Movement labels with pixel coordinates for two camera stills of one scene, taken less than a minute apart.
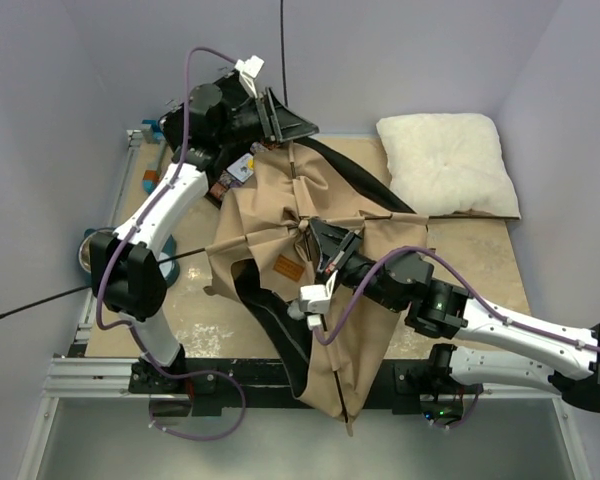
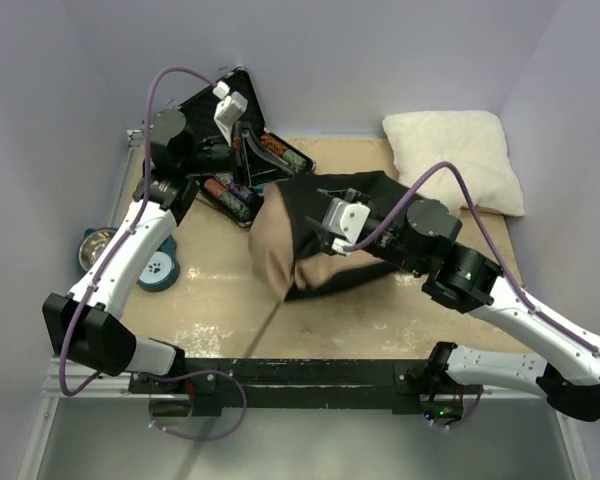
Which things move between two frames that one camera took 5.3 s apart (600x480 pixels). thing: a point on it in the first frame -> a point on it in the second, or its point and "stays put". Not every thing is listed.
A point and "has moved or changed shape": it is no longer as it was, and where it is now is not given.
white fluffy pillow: x=450 y=163 stays put
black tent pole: x=323 y=327 -> x=204 y=427
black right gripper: x=328 y=233 -> x=351 y=193
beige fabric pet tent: x=332 y=342 has moved or changed shape
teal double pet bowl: x=170 y=269 stays put
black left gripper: x=288 y=125 -> x=254 y=177
